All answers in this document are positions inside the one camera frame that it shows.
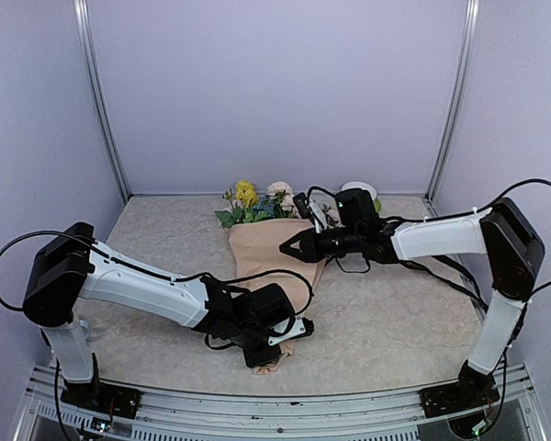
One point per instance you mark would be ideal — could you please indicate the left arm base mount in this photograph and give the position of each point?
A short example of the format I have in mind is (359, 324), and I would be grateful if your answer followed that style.
(100, 397)

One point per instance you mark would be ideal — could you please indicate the aluminium frame post left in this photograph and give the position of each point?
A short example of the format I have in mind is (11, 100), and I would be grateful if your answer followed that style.
(82, 17)

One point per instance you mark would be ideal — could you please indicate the white ceramic bowl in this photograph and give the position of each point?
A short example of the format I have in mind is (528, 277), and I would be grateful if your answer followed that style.
(360, 185)

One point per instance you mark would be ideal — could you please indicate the green plate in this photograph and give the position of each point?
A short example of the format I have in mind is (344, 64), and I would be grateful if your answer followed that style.
(377, 202)

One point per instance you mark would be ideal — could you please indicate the aluminium frame post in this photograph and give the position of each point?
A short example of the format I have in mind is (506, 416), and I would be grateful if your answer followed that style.
(82, 17)
(456, 100)

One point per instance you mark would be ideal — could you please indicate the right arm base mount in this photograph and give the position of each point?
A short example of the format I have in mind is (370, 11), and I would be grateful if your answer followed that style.
(458, 396)

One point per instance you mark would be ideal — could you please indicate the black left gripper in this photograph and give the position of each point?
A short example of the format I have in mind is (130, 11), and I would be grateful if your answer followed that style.
(256, 360)

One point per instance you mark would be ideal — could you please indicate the aluminium front rail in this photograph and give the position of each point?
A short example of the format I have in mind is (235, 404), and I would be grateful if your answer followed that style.
(165, 414)

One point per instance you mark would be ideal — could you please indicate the yellow fake flower stem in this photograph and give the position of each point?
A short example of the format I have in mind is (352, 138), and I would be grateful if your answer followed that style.
(241, 199)

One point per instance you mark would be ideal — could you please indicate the green pink wrapping paper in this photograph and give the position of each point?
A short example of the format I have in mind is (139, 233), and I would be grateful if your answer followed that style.
(255, 249)

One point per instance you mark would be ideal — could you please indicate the blue fake flower stem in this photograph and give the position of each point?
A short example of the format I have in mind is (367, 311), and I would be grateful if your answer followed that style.
(264, 209)

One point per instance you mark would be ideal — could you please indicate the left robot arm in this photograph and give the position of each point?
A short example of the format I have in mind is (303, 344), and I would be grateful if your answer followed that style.
(75, 265)

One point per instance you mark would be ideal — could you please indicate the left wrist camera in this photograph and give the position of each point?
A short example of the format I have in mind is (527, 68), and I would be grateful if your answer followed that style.
(281, 332)

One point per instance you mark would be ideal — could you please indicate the aluminium frame post right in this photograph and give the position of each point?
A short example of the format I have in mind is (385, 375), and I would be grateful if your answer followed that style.
(456, 100)

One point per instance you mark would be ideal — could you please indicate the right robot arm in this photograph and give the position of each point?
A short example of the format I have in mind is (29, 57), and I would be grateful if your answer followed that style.
(495, 247)

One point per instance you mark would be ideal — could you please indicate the black printed ribbon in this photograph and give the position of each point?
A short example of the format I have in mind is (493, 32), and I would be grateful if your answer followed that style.
(453, 275)

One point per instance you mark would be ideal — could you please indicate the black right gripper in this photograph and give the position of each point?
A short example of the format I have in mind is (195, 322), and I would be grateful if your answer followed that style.
(310, 252)

